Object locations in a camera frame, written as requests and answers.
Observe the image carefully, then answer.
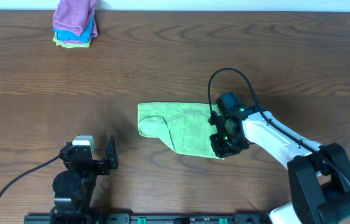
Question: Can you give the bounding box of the green microfiber cloth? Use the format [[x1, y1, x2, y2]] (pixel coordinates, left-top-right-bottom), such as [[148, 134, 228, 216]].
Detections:
[[137, 102, 217, 159]]

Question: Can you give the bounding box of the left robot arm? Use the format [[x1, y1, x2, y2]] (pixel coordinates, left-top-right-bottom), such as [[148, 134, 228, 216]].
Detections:
[[49, 135, 119, 224]]

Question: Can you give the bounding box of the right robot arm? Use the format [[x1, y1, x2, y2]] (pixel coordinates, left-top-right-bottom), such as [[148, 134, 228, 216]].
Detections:
[[209, 103, 350, 224]]

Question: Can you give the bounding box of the light green folded cloth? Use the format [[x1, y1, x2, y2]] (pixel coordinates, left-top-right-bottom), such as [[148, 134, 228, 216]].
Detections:
[[52, 34, 91, 49]]

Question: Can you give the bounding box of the blue folded cloth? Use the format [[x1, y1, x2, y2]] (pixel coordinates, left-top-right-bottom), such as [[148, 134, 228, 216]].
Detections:
[[53, 16, 95, 43]]

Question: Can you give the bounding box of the purple folded cloth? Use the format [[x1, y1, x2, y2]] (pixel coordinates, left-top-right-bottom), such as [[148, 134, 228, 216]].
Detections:
[[53, 0, 98, 40]]

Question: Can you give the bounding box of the right black cable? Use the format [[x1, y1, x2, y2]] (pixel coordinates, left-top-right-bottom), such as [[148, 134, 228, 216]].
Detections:
[[207, 67, 350, 224]]

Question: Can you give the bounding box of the black cable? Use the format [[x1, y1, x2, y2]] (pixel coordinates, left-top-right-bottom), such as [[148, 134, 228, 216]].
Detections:
[[207, 67, 350, 224], [0, 154, 62, 224]]

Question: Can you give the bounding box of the left black cable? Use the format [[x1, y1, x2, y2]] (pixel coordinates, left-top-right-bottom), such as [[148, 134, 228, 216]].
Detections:
[[0, 154, 62, 224]]

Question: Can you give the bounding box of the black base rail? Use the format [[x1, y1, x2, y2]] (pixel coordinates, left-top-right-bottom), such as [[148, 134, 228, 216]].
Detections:
[[24, 213, 272, 224]]

